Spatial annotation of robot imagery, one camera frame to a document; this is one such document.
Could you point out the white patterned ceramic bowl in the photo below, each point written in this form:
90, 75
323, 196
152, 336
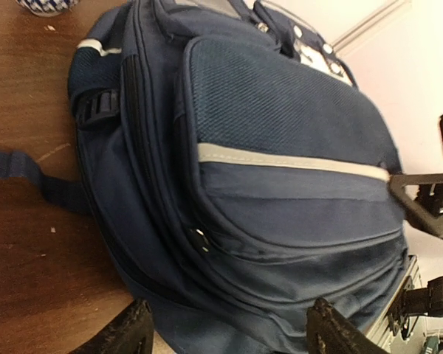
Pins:
47, 8

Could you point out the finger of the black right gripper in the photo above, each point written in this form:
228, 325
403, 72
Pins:
421, 196

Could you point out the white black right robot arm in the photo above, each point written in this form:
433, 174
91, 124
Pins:
426, 301

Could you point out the right aluminium frame post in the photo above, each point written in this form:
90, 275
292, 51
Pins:
372, 24

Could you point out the navy blue student backpack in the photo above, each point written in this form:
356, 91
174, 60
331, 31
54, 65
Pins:
236, 172

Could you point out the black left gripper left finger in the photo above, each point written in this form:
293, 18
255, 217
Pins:
131, 331

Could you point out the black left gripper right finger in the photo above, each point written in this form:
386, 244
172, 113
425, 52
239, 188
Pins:
328, 331

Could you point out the front aluminium rail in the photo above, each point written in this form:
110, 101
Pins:
395, 332

